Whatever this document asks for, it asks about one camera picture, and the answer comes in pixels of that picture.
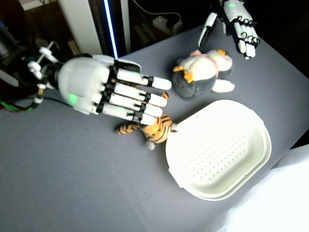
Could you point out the white perforated plastic tray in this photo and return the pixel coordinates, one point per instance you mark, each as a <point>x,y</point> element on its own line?
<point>217,149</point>

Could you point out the white robot body cover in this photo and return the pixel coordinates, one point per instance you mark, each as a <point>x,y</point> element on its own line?
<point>289,193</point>

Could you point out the white column with blue light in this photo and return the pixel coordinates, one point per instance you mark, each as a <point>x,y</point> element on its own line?
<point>84,24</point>

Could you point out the orange striped tiger toy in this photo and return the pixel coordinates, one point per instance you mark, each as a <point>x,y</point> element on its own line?
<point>157,131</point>

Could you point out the grey table cloth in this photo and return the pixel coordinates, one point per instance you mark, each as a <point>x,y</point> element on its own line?
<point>84,181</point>

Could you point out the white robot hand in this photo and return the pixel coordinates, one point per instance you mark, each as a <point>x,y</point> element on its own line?
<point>82,79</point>
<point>235,12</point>

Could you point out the grey and white penguin toy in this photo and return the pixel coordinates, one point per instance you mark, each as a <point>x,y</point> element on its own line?
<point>200,72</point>

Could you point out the white power adapter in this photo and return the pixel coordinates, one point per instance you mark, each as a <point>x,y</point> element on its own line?
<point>166,24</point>

